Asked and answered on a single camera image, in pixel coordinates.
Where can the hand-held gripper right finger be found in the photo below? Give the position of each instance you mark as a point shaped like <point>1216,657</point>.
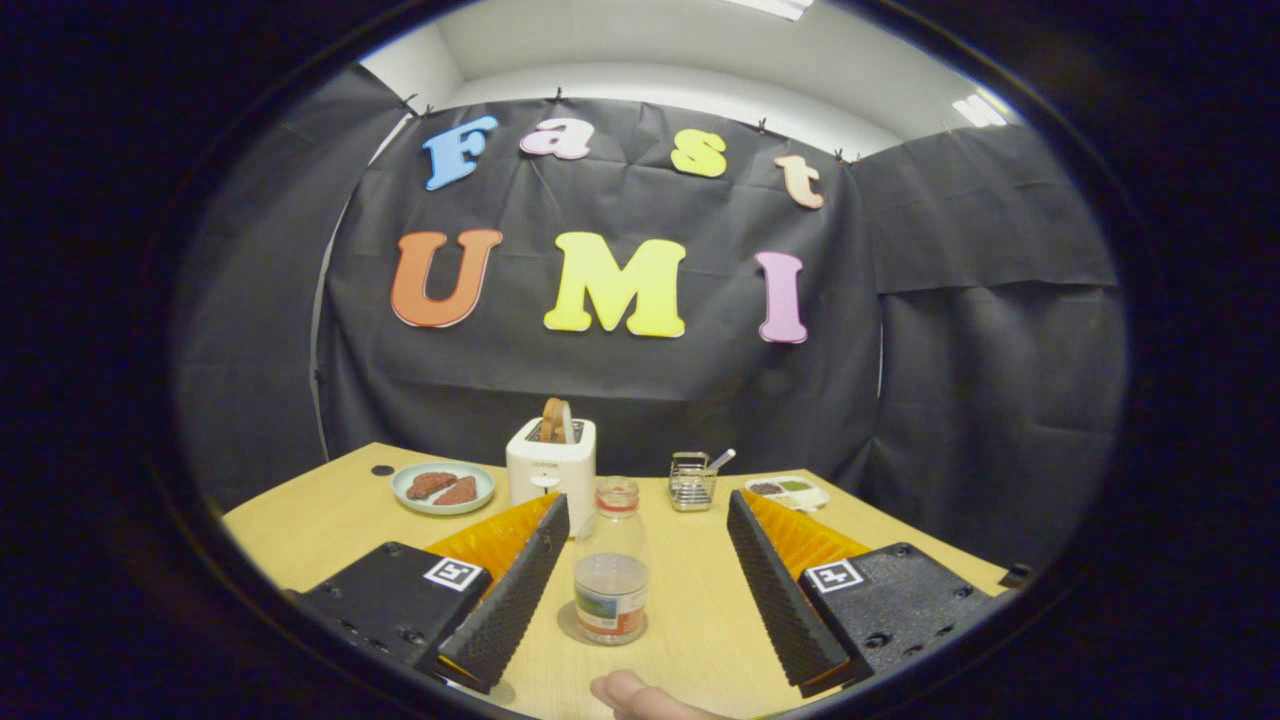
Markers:
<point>785,600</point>

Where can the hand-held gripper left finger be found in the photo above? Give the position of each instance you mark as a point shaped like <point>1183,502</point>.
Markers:
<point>510,600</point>

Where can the brown round coaster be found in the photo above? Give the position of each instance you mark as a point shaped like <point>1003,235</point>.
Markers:
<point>565,626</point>

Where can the clear plastic juice bottle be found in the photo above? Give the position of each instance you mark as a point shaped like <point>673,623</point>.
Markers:
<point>611,590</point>

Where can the wooden table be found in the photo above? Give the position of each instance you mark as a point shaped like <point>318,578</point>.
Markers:
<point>690,600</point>

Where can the white divided sauce dish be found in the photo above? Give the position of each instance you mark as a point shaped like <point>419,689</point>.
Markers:
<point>790,495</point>

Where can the brown meat piece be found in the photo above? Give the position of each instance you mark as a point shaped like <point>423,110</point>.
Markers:
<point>460,493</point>
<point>428,484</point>

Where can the white toaster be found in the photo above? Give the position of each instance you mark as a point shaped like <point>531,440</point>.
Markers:
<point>550,470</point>

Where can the pale green plate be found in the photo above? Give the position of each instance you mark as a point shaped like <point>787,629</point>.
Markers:
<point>405,498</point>

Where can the toast slice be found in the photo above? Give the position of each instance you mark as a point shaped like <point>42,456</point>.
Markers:
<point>553,420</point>

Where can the small ceiling light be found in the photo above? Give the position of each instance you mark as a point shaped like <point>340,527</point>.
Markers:
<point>980,110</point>

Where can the long ceiling light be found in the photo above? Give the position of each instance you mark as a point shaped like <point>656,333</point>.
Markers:
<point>775,6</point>

